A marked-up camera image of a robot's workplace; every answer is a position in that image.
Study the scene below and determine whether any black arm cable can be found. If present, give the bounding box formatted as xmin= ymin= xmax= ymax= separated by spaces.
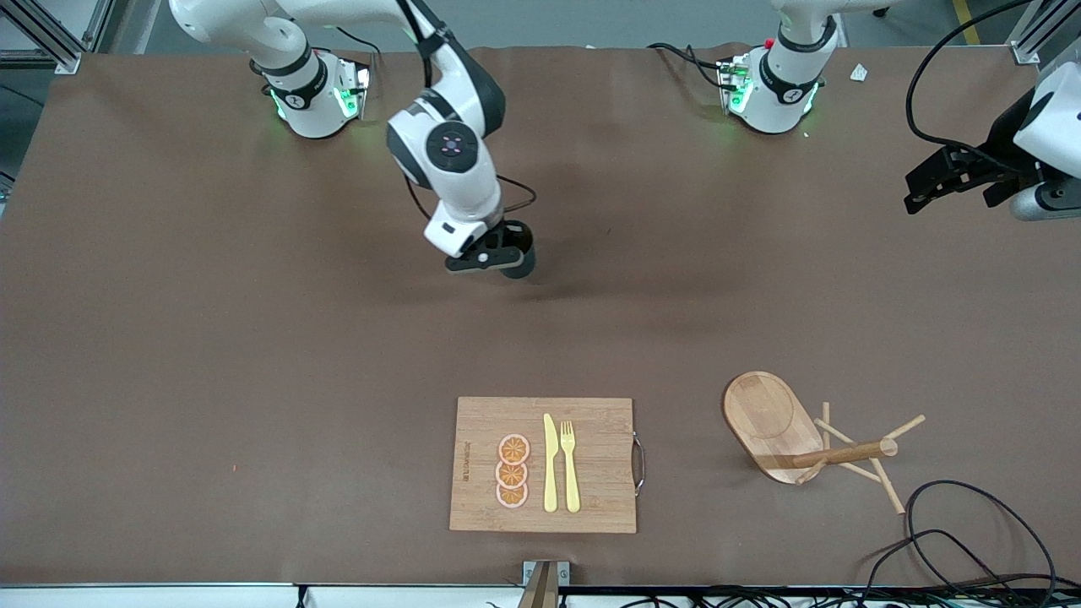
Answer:
xmin=905 ymin=0 xmax=1027 ymax=155
xmin=404 ymin=173 xmax=538 ymax=222

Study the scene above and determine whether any black cable large loop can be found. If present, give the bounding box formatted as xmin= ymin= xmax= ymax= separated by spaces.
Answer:
xmin=906 ymin=480 xmax=1058 ymax=605

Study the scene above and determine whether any black cable small loop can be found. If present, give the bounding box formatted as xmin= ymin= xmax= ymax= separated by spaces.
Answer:
xmin=860 ymin=529 xmax=1052 ymax=608

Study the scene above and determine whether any wooden cup rack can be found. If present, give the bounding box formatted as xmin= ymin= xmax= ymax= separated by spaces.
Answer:
xmin=722 ymin=371 xmax=926 ymax=515

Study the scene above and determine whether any black right base cable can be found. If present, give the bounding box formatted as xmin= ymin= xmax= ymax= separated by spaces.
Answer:
xmin=334 ymin=25 xmax=378 ymax=81

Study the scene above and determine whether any yellow plastic fork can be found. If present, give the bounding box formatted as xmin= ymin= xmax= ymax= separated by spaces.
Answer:
xmin=560 ymin=421 xmax=582 ymax=514

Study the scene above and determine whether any black left base cable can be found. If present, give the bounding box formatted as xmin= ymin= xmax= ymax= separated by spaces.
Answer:
xmin=646 ymin=42 xmax=727 ymax=90

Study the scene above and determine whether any black base cable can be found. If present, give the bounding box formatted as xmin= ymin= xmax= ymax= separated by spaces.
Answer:
xmin=334 ymin=25 xmax=378 ymax=81
xmin=646 ymin=42 xmax=727 ymax=90

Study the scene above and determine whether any dark green cup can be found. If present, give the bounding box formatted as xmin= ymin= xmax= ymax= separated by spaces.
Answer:
xmin=500 ymin=241 xmax=538 ymax=280

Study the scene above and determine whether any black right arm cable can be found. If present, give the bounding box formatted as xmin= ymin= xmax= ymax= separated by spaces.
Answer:
xmin=404 ymin=173 xmax=538 ymax=222

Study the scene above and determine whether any yellow plastic knife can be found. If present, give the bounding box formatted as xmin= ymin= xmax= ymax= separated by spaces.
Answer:
xmin=543 ymin=413 xmax=559 ymax=513

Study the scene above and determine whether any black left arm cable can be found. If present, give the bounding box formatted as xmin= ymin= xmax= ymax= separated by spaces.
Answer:
xmin=905 ymin=0 xmax=1027 ymax=155

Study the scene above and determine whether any wooden cutting board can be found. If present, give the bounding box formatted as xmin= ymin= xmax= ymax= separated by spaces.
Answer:
xmin=448 ymin=396 xmax=647 ymax=535

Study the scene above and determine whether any metal table edge bracket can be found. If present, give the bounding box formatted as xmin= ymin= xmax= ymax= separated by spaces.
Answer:
xmin=517 ymin=560 xmax=571 ymax=608

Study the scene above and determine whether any aluminium frame profile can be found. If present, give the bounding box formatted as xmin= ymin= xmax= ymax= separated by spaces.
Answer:
xmin=1007 ymin=0 xmax=1067 ymax=66
xmin=0 ymin=0 xmax=115 ymax=75

